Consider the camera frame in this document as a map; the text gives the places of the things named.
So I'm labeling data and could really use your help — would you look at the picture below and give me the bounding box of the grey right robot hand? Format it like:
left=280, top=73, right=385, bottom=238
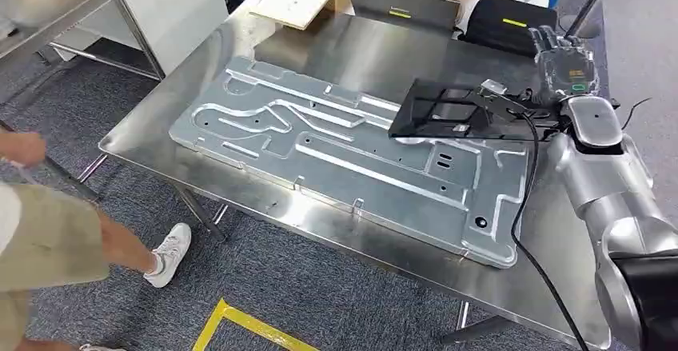
left=528, top=25, right=600, bottom=107

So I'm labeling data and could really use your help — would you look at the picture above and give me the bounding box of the black metal bracket plate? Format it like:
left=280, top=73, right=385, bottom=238
left=388, top=78, right=570, bottom=143

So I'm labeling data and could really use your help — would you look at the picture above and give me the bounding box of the black bag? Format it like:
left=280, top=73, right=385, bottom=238
left=465, top=0, right=558, bottom=58

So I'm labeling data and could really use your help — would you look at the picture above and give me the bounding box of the grey laptop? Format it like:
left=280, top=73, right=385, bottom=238
left=344, top=0, right=462, bottom=34

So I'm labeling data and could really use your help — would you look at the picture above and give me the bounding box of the large stamped metal panel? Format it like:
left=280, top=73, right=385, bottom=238
left=168, top=56, right=531, bottom=270

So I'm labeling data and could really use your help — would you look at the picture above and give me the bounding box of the yellow floor tape square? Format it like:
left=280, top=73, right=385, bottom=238
left=191, top=297, right=320, bottom=351

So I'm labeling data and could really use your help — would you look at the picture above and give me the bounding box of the person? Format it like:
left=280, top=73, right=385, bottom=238
left=0, top=178, right=160, bottom=351

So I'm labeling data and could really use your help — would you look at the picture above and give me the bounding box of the black stanchion post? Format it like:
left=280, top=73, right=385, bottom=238
left=558, top=0, right=622, bottom=40

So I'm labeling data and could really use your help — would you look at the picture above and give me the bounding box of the thin black cable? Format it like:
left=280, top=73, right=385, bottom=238
left=620, top=97, right=653, bottom=130

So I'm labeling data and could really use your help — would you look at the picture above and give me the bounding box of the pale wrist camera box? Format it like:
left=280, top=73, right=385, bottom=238
left=479, top=79, right=509, bottom=96

